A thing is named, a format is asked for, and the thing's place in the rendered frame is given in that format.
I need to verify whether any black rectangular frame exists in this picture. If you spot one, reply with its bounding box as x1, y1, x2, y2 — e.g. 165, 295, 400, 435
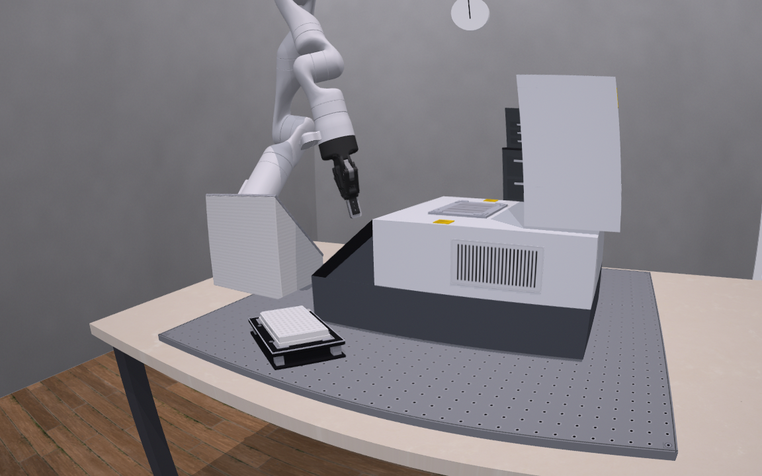
248, 309, 346, 370

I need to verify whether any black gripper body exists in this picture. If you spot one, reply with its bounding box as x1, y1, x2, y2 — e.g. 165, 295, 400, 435
319, 135, 359, 183

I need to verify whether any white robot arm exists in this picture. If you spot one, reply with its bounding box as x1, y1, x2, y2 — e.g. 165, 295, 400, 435
238, 0, 355, 197

